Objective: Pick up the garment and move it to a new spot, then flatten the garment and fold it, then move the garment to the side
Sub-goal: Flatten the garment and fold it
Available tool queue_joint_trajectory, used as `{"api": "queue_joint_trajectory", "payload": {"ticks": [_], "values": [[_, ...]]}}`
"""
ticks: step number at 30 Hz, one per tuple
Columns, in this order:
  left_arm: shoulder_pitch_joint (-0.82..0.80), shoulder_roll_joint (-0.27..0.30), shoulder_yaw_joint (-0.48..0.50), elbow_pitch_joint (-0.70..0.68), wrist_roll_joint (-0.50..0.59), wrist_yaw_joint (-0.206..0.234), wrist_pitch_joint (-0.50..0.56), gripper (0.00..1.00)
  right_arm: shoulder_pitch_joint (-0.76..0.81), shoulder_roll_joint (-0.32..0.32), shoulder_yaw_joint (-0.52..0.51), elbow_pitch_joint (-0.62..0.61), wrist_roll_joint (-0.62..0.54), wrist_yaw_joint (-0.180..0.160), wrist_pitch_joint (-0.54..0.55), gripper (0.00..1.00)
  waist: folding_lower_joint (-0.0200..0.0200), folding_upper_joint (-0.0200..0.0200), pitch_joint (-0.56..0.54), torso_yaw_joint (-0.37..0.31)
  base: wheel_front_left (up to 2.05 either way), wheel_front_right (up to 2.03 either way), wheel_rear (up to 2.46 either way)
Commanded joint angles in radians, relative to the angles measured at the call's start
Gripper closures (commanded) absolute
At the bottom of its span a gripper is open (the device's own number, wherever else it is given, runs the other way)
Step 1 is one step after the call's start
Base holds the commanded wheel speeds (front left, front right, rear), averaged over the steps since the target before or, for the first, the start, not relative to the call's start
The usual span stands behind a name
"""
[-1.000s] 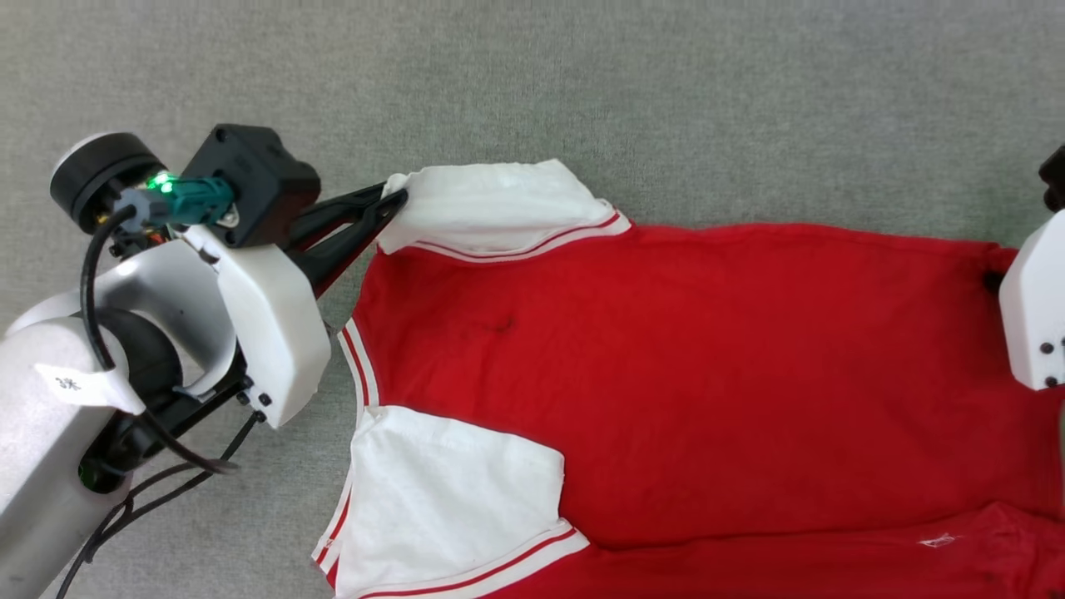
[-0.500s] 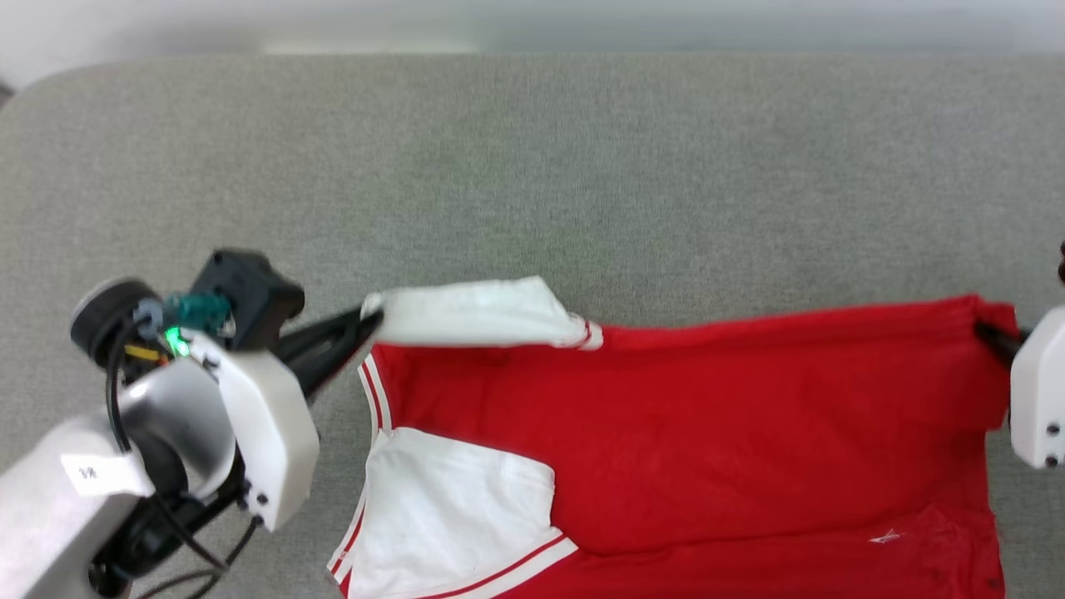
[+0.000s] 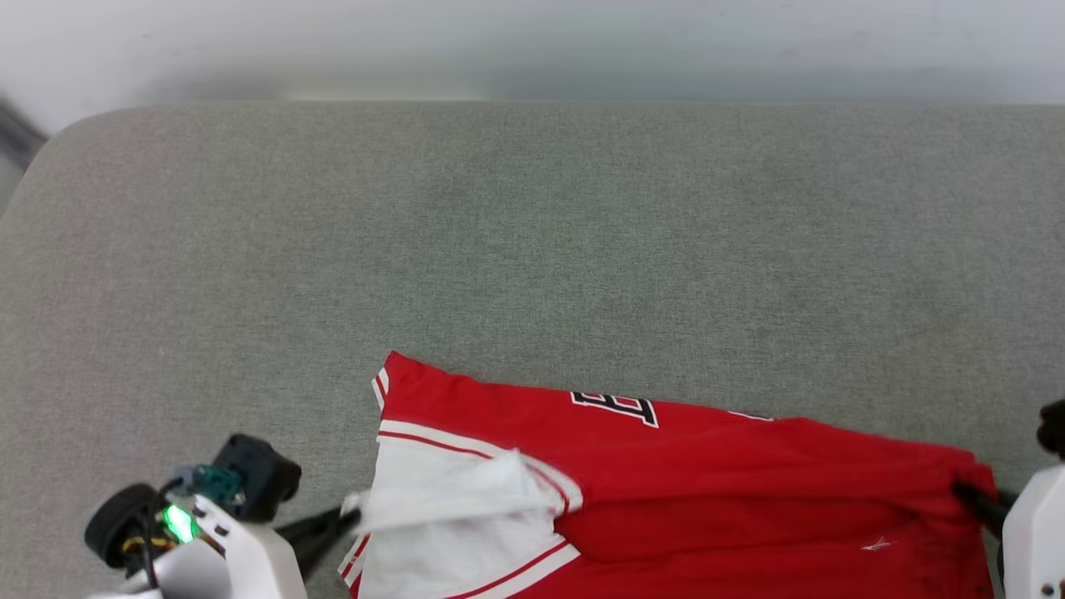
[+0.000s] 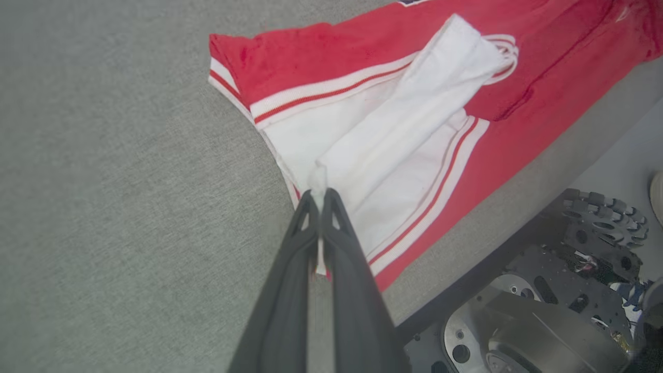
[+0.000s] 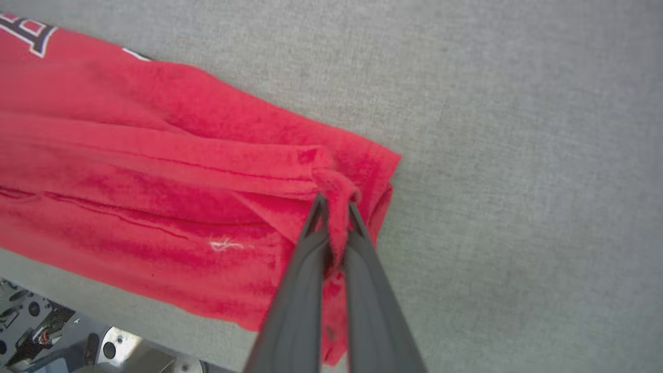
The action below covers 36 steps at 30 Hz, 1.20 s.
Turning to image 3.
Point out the grey fabric sofa seat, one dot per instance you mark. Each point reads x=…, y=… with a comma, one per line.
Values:
x=532, y=249

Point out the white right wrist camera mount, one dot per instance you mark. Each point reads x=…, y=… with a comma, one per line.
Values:
x=1036, y=532

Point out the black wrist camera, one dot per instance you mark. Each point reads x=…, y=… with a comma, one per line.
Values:
x=260, y=474
x=1052, y=428

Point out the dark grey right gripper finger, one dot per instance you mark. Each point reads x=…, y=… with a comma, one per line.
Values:
x=982, y=503

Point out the red and white jersey shirt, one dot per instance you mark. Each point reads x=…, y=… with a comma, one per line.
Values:
x=707, y=499

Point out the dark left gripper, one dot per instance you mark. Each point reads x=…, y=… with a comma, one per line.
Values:
x=116, y=524

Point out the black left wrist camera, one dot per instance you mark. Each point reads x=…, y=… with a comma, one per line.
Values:
x=260, y=474

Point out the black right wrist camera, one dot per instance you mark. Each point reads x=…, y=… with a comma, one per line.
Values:
x=1052, y=428

